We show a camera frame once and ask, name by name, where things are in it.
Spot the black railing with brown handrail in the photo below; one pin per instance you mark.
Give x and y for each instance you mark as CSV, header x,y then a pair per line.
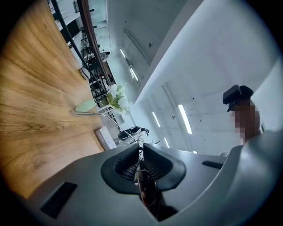
x,y
88,28

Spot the white book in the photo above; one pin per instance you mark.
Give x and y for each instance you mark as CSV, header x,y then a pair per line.
x,y
106,138

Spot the rectangular ceiling light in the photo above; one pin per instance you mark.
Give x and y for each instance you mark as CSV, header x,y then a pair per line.
x,y
156,119
185,119
122,53
134,74
166,142

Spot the black head-worn camera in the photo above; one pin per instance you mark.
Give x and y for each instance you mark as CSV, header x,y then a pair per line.
x,y
234,95

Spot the white flower bouquet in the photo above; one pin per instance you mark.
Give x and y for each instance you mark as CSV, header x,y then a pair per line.
x,y
118,99

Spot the black and white chair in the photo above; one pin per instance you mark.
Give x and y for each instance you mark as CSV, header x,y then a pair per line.
x,y
126,135

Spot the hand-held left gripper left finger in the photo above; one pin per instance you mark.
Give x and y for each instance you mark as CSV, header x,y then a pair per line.
x,y
88,198

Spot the person's head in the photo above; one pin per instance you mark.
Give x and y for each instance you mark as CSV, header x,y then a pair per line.
x,y
245,123

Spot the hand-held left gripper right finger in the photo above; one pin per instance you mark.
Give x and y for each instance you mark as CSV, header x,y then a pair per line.
x,y
194,176

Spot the grey oval case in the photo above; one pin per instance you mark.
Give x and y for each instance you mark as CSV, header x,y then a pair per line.
x,y
84,72

